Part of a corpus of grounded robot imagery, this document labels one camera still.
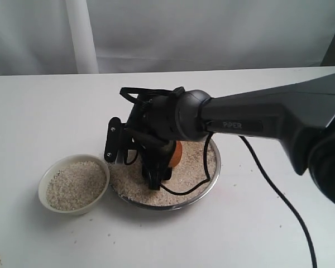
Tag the white ceramic bowl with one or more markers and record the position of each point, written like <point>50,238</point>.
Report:
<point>74,185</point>

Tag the steel bowl of rice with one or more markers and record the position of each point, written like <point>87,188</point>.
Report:
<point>128,183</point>

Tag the white backdrop curtain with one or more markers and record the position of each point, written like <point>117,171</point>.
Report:
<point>88,37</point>

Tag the brown wooden cup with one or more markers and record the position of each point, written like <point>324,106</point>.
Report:
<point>176,158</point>

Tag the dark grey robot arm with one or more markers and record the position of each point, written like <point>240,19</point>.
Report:
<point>300,116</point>

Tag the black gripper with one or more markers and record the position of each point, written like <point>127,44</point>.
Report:
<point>152,121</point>

